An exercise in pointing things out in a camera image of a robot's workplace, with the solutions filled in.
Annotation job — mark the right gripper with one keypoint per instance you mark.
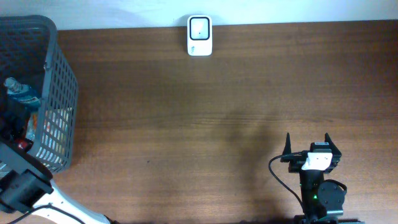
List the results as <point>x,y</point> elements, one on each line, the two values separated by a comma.
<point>295,166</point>

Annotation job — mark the black red snack wrapper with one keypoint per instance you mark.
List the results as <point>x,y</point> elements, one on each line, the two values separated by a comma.
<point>24,144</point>

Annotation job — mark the orange tissue pack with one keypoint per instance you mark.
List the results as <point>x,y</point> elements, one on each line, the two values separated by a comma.
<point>31,127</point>

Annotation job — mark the yellow white snack bag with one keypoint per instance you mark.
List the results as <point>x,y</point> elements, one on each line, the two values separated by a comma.
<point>56,126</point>

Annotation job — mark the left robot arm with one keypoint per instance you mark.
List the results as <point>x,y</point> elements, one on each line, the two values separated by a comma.
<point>29,188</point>

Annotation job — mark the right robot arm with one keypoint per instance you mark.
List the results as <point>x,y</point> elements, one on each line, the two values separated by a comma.
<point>321,199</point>

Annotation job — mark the white barcode scanner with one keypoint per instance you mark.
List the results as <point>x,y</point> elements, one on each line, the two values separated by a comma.
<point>199,35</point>

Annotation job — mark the blue mouthwash bottle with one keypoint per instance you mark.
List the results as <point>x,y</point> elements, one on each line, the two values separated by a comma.
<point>22,93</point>

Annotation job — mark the grey plastic basket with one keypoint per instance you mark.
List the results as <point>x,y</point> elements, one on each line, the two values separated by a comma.
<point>30,54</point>

